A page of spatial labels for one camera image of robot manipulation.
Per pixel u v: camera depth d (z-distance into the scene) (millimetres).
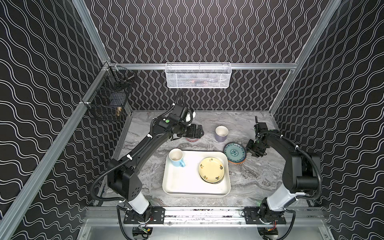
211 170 877
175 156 897
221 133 1057
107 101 948
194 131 687
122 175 423
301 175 468
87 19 732
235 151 974
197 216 757
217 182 835
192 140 978
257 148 785
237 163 926
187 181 853
